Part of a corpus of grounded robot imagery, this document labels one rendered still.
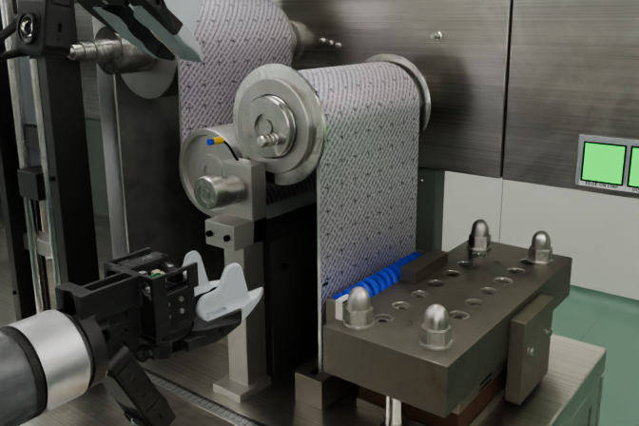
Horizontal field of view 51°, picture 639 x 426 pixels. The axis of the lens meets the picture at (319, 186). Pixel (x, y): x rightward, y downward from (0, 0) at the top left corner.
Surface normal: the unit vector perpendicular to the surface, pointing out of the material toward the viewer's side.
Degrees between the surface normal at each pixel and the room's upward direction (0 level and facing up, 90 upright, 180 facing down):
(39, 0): 81
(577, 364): 0
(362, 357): 90
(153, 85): 90
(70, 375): 87
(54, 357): 61
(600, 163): 90
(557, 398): 0
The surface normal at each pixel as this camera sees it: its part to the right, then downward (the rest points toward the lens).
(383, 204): 0.79, 0.14
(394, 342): 0.00, -0.97
